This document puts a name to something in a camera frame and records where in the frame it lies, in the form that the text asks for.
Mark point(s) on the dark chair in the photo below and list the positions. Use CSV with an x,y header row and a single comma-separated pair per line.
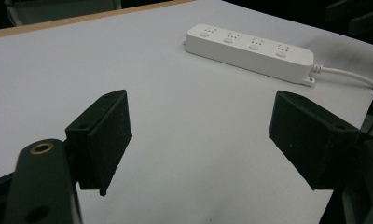
x,y
62,11

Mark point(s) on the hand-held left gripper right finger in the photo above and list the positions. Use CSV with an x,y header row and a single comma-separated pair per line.
x,y
312,140

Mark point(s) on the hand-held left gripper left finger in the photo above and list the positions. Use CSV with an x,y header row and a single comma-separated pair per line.
x,y
103,143

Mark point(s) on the white power strip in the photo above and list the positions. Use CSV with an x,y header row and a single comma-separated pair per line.
x,y
250,51

